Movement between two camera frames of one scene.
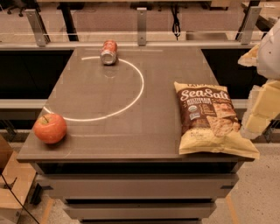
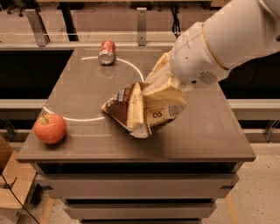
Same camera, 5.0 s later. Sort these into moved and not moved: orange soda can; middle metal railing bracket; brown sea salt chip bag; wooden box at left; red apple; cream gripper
Moved: brown sea salt chip bag; cream gripper
Not moved: wooden box at left; middle metal railing bracket; orange soda can; red apple
